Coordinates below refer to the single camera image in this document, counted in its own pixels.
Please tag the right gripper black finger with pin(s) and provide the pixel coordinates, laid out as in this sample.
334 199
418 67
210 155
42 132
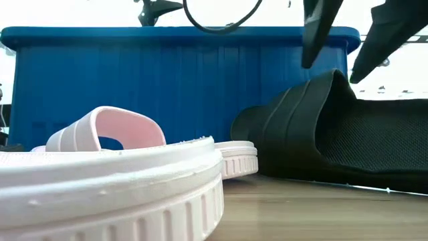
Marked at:
317 26
391 30

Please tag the round ceiling fixture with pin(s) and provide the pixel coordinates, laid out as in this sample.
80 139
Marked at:
384 62

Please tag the black rubber slide sandal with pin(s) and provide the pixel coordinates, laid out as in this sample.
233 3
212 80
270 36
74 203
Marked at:
294 134
11 148

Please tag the pink rubber slide sandal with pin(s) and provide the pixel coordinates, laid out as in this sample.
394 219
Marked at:
100 187
237 160

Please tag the blue plastic bin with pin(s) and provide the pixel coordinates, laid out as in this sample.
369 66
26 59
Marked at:
167 83

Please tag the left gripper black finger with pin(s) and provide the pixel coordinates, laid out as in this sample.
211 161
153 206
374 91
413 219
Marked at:
167 6

